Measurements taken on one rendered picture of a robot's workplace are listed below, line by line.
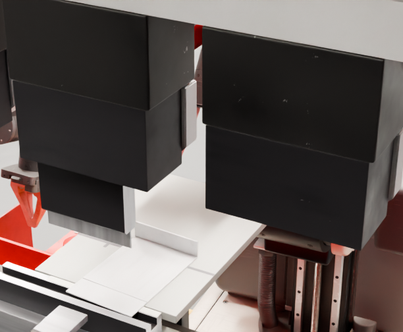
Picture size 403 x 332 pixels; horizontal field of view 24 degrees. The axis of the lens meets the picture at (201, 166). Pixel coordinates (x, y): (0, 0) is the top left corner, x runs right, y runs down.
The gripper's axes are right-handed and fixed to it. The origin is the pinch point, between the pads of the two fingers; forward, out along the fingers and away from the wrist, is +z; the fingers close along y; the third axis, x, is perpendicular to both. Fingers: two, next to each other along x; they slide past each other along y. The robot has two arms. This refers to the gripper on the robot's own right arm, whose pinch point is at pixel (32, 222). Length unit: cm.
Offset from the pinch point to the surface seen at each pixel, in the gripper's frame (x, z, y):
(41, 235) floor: -80, 53, -115
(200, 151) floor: -63, 34, -188
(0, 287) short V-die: 25.4, -8.7, 40.3
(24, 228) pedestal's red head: -4.4, 3.3, -4.0
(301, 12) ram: 60, -44, 52
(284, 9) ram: 59, -44, 52
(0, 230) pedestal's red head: -4.4, 2.0, 2.4
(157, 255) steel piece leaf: 38, -13, 29
